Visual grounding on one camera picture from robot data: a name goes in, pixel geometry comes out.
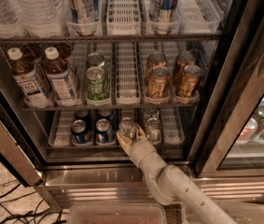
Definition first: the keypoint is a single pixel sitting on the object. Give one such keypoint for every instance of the tea bottle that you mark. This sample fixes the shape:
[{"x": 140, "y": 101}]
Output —
[
  {"x": 60, "y": 76},
  {"x": 30, "y": 78},
  {"x": 33, "y": 53},
  {"x": 65, "y": 51}
]

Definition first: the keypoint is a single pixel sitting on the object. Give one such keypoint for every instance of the tea bottle rear right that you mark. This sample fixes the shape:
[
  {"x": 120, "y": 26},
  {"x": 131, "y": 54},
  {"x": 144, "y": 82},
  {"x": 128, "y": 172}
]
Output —
[{"x": 65, "y": 51}]

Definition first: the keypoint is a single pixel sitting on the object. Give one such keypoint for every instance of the tall silver blue can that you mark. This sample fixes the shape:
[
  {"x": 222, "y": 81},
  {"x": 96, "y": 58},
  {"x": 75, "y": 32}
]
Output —
[
  {"x": 161, "y": 15},
  {"x": 84, "y": 16}
]

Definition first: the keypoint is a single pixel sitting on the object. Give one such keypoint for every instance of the blue pepsi can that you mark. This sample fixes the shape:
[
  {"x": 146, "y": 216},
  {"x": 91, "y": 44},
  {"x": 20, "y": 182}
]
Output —
[
  {"x": 80, "y": 132},
  {"x": 107, "y": 114},
  {"x": 103, "y": 132},
  {"x": 84, "y": 115}
]

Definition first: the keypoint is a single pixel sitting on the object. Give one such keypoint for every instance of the green can front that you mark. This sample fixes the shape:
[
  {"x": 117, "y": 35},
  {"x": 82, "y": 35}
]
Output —
[{"x": 98, "y": 89}]

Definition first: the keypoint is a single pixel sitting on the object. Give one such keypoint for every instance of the gold can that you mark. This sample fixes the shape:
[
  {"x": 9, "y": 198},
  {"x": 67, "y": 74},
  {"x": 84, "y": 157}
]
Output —
[
  {"x": 157, "y": 85},
  {"x": 183, "y": 59},
  {"x": 188, "y": 82},
  {"x": 154, "y": 59}
]

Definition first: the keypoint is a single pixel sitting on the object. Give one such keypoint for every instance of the green silver 7up can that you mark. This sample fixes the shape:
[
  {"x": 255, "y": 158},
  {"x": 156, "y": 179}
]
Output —
[{"x": 127, "y": 127}]

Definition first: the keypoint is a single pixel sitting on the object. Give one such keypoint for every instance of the blue pepsi can front left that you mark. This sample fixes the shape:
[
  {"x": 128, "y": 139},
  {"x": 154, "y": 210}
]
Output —
[{"x": 80, "y": 132}]

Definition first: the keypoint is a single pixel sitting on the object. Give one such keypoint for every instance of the gold can front right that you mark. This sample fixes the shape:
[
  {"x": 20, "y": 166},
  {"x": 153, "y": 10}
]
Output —
[{"x": 188, "y": 82}]

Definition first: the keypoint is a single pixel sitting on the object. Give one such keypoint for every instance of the water bottle right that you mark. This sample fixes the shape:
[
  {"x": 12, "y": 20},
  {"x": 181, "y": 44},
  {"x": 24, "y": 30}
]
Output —
[{"x": 42, "y": 18}]

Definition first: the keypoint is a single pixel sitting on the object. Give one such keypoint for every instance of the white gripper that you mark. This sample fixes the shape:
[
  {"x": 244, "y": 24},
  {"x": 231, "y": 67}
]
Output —
[{"x": 141, "y": 150}]

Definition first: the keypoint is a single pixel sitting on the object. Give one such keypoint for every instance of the silver can front right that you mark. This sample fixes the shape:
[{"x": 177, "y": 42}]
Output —
[{"x": 153, "y": 131}]

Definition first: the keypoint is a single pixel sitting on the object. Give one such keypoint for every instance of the gold can rear left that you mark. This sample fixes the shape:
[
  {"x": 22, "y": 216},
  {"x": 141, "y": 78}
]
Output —
[{"x": 154, "y": 59}]

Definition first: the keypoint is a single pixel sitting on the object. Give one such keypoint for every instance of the tall silver blue can left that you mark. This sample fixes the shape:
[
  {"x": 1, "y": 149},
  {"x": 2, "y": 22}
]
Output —
[{"x": 84, "y": 16}]

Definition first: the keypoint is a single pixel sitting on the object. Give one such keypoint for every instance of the silver can rear right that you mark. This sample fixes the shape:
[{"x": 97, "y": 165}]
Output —
[{"x": 150, "y": 112}]

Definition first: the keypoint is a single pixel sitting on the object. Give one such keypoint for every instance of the gold can front left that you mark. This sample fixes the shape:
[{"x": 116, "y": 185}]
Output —
[{"x": 157, "y": 85}]

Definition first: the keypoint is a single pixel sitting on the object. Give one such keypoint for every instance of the clear plastic bin left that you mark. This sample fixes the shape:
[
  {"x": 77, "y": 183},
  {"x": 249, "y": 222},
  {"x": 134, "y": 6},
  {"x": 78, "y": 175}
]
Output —
[{"x": 116, "y": 213}]

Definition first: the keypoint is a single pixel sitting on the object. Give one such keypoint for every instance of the tea bottle front left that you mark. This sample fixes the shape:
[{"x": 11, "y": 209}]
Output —
[{"x": 30, "y": 78}]

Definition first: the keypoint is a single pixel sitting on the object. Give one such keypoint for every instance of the gold can rear right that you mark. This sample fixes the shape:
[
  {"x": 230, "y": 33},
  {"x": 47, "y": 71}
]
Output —
[{"x": 183, "y": 59}]

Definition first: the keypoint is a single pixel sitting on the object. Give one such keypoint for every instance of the open fridge door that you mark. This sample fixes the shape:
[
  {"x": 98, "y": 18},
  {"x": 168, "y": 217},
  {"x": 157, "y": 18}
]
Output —
[{"x": 20, "y": 167}]

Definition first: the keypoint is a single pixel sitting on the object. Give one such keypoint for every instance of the clear plastic bin right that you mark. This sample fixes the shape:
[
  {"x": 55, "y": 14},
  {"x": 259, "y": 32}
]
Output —
[{"x": 236, "y": 213}]

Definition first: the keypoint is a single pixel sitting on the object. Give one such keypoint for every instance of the blue pepsi can front right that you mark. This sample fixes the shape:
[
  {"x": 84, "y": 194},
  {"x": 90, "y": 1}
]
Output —
[{"x": 103, "y": 132}]

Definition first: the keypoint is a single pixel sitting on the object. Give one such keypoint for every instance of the green can rear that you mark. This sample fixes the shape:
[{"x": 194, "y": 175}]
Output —
[{"x": 95, "y": 59}]

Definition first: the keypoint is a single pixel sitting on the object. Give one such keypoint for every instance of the blue pepsi can rear right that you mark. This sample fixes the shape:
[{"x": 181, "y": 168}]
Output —
[{"x": 107, "y": 114}]

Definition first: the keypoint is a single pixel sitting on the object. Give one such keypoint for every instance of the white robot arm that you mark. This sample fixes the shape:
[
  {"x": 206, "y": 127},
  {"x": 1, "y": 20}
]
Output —
[{"x": 167, "y": 183}]

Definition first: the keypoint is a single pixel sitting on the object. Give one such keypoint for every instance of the tall silver blue can right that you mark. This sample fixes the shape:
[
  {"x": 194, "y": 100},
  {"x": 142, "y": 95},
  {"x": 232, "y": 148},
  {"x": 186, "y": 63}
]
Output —
[{"x": 161, "y": 15}]

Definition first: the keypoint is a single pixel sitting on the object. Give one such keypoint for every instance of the stainless steel fridge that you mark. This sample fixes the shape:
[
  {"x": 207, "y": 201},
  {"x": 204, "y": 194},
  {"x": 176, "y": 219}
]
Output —
[{"x": 198, "y": 134}]

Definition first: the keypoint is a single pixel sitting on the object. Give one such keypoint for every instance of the red can behind glass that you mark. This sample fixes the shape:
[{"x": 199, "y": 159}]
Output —
[{"x": 248, "y": 130}]

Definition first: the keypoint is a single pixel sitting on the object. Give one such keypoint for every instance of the tea bottle front right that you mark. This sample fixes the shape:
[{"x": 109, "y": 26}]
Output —
[{"x": 60, "y": 76}]

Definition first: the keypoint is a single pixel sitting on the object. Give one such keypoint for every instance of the tea bottle rear left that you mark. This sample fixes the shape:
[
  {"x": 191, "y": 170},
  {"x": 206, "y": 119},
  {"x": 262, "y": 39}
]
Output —
[{"x": 33, "y": 53}]

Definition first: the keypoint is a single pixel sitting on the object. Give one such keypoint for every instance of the blue pepsi can rear left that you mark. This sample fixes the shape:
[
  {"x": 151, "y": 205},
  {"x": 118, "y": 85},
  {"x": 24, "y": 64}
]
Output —
[{"x": 84, "y": 115}]

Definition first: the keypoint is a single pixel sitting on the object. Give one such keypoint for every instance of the clear plastic bin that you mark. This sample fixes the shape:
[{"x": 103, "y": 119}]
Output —
[
  {"x": 236, "y": 213},
  {"x": 116, "y": 213}
]

